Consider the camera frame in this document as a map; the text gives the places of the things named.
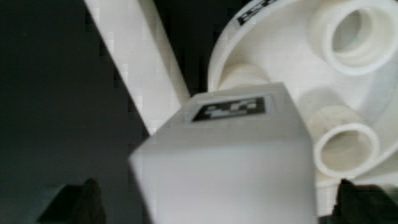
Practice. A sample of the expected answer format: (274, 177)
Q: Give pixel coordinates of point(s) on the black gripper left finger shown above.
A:
(75, 207)

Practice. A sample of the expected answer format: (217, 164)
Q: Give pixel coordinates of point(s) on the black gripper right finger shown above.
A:
(364, 205)

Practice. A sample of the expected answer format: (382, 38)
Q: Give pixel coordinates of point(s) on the white round stool seat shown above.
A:
(320, 45)

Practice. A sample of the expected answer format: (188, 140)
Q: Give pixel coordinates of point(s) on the white front barrier wall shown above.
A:
(133, 35)

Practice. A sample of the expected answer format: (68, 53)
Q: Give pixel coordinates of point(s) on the white stool leg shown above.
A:
(224, 166)

